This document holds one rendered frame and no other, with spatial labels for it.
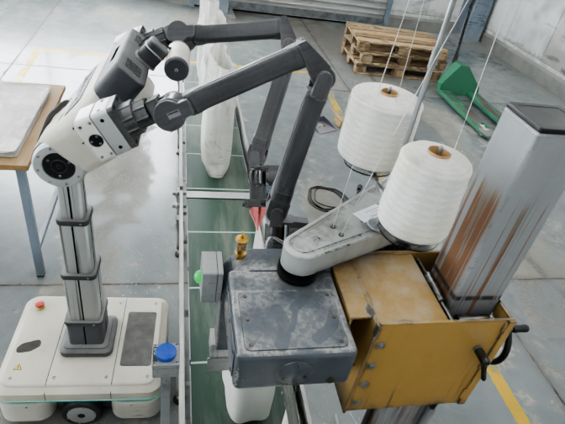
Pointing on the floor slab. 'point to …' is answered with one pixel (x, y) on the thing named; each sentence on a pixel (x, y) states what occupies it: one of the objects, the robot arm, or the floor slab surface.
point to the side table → (21, 164)
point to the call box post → (165, 400)
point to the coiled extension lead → (331, 191)
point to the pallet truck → (450, 82)
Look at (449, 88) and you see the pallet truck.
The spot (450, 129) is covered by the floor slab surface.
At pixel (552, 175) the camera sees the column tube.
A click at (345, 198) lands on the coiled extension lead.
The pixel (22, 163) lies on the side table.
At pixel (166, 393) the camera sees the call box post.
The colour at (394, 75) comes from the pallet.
